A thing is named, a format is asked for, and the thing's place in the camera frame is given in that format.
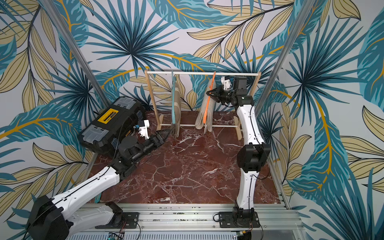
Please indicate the beige wool scarf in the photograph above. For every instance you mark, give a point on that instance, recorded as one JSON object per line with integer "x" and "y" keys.
{"x": 208, "y": 127}

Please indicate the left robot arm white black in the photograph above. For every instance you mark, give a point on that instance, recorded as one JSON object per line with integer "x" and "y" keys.
{"x": 56, "y": 218}

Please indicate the aluminium frame post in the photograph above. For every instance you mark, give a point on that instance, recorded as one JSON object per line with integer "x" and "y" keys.
{"x": 59, "y": 22}
{"x": 299, "y": 22}

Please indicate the brown plaid scarf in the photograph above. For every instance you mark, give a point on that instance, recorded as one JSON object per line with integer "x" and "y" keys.
{"x": 175, "y": 130}

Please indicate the right aluminium frame post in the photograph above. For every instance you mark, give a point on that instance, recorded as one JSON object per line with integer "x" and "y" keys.
{"x": 299, "y": 22}

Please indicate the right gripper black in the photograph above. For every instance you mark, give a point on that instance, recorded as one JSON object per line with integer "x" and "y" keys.
{"x": 222, "y": 95}

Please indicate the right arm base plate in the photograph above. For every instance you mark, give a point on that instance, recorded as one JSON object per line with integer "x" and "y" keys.
{"x": 229, "y": 220}

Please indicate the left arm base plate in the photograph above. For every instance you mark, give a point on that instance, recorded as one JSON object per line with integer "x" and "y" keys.
{"x": 125, "y": 220}

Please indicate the left aluminium frame post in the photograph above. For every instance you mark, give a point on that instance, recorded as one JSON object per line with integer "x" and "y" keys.
{"x": 59, "y": 22}

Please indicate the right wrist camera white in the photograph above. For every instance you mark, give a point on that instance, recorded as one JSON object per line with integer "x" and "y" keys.
{"x": 227, "y": 82}

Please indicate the orange plastic hanger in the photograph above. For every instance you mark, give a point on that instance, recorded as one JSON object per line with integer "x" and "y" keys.
{"x": 208, "y": 101}

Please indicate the black yellow toolbox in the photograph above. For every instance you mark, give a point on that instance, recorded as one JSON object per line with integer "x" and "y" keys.
{"x": 104, "y": 133}

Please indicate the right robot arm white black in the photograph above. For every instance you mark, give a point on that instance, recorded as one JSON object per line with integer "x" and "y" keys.
{"x": 253, "y": 155}

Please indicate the wooden clothes rack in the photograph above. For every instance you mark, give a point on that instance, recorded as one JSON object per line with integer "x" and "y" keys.
{"x": 192, "y": 95}

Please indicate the aluminium frame rail front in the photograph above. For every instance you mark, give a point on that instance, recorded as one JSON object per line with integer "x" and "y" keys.
{"x": 200, "y": 222}

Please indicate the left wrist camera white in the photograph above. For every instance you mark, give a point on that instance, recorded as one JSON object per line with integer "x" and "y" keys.
{"x": 143, "y": 128}

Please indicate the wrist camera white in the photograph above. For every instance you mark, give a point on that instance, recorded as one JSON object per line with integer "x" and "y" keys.
{"x": 143, "y": 128}
{"x": 227, "y": 82}

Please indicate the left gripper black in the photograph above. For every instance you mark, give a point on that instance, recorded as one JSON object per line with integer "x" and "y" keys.
{"x": 155, "y": 138}

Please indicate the teal plastic hanger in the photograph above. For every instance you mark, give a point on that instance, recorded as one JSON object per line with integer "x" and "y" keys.
{"x": 173, "y": 98}

